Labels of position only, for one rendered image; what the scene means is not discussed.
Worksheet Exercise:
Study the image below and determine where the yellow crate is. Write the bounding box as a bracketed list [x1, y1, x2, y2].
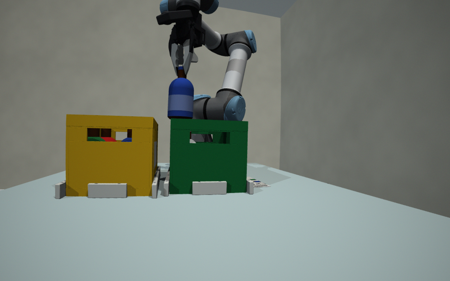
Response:
[66, 114, 158, 196]

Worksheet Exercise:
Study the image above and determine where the white paper pick list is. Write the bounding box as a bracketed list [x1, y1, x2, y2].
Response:
[247, 177, 270, 188]

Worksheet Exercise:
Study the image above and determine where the dark green crate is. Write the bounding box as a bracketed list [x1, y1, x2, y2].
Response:
[170, 118, 248, 194]

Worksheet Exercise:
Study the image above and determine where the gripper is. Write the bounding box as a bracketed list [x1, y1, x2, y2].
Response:
[168, 1, 205, 76]

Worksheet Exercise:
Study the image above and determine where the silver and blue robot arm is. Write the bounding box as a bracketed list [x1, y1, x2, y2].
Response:
[156, 0, 257, 121]

